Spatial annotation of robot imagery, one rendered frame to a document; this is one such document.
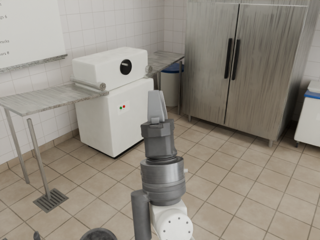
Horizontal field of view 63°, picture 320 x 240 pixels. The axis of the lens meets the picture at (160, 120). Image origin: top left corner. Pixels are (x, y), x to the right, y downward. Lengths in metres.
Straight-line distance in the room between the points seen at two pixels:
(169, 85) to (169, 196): 4.02
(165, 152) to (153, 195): 0.09
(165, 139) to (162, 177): 0.07
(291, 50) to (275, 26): 0.30
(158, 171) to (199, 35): 3.16
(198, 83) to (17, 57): 2.24
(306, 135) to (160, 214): 3.32
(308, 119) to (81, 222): 2.82
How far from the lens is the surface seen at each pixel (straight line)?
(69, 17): 3.57
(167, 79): 4.45
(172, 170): 0.50
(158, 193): 0.51
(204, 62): 3.60
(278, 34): 3.23
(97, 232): 0.67
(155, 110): 0.49
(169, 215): 0.51
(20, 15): 3.24
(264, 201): 2.91
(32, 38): 3.30
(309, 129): 3.72
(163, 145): 0.48
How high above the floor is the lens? 1.90
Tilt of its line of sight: 27 degrees down
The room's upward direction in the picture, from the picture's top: straight up
